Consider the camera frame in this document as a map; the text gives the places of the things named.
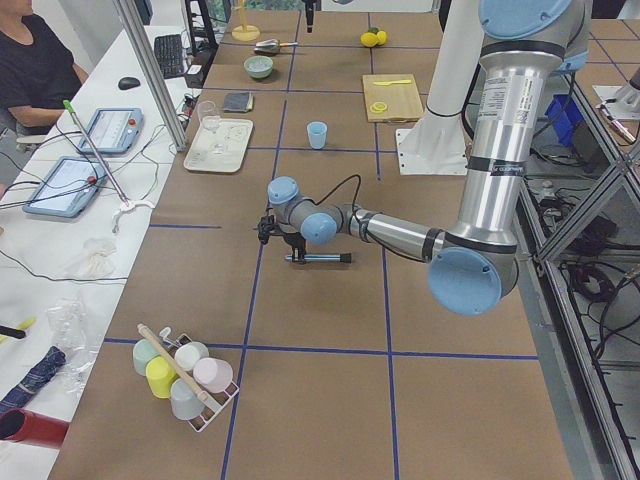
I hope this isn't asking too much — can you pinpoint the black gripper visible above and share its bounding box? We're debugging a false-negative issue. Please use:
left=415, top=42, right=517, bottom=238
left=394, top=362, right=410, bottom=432
left=303, top=0, right=317, bottom=33

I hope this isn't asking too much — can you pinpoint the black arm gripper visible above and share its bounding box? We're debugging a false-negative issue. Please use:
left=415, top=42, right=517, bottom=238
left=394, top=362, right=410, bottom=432
left=283, top=232, right=307, bottom=264

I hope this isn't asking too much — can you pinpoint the steel muddler black tip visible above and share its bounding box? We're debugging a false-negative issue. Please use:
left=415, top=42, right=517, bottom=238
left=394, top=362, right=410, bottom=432
left=284, top=253, right=352, bottom=264

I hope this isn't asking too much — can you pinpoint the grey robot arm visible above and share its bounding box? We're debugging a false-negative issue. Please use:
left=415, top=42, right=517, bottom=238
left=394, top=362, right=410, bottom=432
left=258, top=1, right=592, bottom=316

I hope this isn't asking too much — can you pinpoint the yellow lemon near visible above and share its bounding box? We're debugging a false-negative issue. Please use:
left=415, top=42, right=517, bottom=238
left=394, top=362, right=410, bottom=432
left=360, top=31, right=379, bottom=48

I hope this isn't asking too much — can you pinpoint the wooden cup tree stand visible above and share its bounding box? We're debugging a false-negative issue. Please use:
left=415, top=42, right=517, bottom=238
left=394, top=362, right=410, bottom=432
left=231, top=0, right=261, bottom=42

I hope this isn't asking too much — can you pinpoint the light blue paper cup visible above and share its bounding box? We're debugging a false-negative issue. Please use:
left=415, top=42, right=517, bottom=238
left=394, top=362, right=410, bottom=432
left=307, top=121, right=328, bottom=150

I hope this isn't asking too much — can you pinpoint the bottom lemon slice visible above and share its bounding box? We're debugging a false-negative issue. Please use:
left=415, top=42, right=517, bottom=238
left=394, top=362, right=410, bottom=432
left=370, top=102, right=384, bottom=113

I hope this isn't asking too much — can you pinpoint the pink plastic cup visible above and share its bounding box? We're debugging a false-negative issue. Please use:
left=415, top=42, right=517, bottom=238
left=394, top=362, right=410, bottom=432
left=193, top=357, right=233, bottom=393

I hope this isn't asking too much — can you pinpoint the white plastic cup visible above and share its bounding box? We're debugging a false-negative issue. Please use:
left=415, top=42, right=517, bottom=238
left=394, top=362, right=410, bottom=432
left=174, top=341, right=209, bottom=372

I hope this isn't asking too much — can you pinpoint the mint green cup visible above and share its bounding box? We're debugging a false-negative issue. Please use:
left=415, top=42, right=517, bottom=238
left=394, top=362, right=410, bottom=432
left=132, top=339, right=159, bottom=376

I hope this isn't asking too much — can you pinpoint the yellow plastic cup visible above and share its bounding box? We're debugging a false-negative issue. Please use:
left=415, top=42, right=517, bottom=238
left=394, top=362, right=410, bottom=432
left=145, top=356, right=177, bottom=399

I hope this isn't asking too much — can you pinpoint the grey plastic cup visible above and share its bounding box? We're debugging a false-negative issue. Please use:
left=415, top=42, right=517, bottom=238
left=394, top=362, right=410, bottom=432
left=170, top=378, right=204, bottom=421

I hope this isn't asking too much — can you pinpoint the steel ice scoop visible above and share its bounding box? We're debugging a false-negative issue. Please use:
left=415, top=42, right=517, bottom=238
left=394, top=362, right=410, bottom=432
left=254, top=39, right=298, bottom=56

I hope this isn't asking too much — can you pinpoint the green bowl of ice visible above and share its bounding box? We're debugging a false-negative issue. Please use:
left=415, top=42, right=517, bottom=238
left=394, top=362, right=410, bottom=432
left=243, top=55, right=274, bottom=80

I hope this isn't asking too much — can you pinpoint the yellow plastic knife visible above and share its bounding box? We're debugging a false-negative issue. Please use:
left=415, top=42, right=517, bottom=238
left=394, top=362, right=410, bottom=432
left=373, top=78, right=413, bottom=86

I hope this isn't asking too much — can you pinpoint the wooden cutting board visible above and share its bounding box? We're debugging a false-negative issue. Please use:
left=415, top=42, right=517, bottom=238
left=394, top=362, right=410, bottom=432
left=362, top=73, right=424, bottom=123

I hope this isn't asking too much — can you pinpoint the folded grey yellow cloth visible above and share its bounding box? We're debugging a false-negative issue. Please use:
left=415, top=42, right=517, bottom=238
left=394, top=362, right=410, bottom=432
left=223, top=91, right=254, bottom=113

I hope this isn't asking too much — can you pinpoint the cream bear tray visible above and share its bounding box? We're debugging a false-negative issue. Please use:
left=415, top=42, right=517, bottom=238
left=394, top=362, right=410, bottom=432
left=183, top=118, right=254, bottom=174

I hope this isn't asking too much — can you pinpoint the clear wine glass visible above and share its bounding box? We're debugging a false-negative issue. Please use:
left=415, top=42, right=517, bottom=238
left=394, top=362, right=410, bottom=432
left=197, top=100, right=226, bottom=154

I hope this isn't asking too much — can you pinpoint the black keyboard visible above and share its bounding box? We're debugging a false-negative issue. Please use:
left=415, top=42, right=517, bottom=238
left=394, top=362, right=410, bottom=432
left=153, top=34, right=187, bottom=79

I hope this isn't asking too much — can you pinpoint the wooden rolling pin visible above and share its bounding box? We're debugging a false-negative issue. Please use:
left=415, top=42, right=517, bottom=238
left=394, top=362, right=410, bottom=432
left=137, top=323, right=209, bottom=403

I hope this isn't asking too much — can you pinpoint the grabber stick tool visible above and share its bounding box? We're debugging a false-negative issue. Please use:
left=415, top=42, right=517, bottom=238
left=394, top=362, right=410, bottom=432
left=63, top=100, right=155, bottom=234

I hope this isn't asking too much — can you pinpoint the black computer mouse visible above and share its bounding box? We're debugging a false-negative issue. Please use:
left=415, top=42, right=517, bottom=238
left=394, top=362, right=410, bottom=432
left=117, top=76, right=141, bottom=91

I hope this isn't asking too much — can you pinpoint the white rack at edge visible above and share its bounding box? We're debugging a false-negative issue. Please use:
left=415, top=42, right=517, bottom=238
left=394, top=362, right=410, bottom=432
left=159, top=327, right=239, bottom=432

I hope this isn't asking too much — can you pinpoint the upper teach pendant tablet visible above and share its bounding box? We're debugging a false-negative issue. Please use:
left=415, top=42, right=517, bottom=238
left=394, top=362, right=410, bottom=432
left=86, top=108, right=144, bottom=155

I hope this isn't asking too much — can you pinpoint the teach pendant tablet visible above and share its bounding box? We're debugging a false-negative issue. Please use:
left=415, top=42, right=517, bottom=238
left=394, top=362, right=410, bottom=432
left=22, top=157, right=106, bottom=218
left=86, top=108, right=144, bottom=155

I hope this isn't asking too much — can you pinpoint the lower teach pendant tablet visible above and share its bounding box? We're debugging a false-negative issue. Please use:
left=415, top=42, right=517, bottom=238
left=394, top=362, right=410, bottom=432
left=22, top=157, right=106, bottom=218

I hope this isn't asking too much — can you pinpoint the person in black shirt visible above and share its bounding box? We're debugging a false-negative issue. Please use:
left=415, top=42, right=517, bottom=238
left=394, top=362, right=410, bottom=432
left=1, top=1, right=88, bottom=134

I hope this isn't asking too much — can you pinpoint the blue storage bin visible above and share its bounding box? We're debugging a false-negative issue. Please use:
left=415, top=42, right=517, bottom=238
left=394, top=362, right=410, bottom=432
left=545, top=94, right=584, bottom=147

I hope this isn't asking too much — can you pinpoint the folded blue umbrella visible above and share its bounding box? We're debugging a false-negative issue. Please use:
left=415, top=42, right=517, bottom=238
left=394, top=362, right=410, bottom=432
left=1, top=346, right=66, bottom=414

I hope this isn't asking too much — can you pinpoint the red cylinder bottle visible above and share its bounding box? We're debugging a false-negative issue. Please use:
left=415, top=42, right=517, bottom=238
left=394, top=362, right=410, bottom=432
left=1, top=409, right=69, bottom=449

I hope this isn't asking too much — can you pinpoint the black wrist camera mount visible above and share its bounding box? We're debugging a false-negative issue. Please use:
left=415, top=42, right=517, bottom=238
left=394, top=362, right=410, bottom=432
left=257, top=215, right=283, bottom=245

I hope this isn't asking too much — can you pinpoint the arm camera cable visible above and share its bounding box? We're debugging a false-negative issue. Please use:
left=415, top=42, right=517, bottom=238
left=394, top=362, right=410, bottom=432
left=313, top=173, right=371, bottom=236

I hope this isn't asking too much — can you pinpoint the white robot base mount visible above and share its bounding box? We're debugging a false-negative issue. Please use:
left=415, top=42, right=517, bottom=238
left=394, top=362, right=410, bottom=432
left=396, top=0, right=484, bottom=175

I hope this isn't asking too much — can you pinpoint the aluminium frame post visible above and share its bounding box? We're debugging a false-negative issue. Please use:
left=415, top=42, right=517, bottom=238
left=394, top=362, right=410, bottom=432
left=113, top=0, right=187, bottom=152

